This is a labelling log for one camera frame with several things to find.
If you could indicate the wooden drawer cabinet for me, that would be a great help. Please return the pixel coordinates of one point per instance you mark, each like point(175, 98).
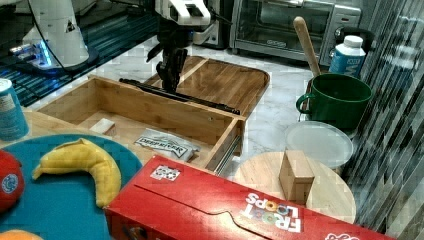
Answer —
point(43, 125)

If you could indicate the red Froot Loops box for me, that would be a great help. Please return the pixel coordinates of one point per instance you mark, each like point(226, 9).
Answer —
point(169, 200)

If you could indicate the wooden rolling pin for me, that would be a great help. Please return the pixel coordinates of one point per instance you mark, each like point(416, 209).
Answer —
point(304, 38)

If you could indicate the orange fruit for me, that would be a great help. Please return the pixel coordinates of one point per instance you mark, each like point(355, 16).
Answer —
point(19, 235)

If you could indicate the red plush apple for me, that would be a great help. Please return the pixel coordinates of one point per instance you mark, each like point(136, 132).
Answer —
point(11, 181)

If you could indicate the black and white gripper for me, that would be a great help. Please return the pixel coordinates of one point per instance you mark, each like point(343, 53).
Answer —
point(178, 19)

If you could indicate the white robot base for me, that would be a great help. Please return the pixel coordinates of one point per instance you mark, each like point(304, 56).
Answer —
point(55, 42)

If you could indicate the clear jar of grains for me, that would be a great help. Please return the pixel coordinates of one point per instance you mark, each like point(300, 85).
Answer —
point(320, 142)

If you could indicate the large wooden cutting board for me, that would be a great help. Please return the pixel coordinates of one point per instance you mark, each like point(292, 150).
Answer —
point(227, 89)

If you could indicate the blue bottle white cap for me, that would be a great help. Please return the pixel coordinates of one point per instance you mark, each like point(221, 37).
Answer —
point(348, 57)

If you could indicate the yellow banana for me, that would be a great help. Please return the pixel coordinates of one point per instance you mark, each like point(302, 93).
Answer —
point(84, 155)

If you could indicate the silver toaster oven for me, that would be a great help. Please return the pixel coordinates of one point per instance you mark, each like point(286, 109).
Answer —
point(267, 26)

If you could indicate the green mug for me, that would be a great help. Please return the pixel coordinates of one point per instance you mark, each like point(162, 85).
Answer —
point(335, 99)

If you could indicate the chip bag in drawer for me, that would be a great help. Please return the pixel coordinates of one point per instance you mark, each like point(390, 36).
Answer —
point(167, 144)

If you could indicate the small wooden block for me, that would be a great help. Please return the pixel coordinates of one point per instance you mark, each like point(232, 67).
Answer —
point(105, 127)

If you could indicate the ceramic jar with wooden lid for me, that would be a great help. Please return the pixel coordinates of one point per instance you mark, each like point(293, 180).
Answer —
point(290, 175)

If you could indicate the blue cup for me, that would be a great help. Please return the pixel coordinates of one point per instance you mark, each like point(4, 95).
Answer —
point(13, 124)

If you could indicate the wooden drawer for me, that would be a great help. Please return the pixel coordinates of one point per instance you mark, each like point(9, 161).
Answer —
point(217, 133)

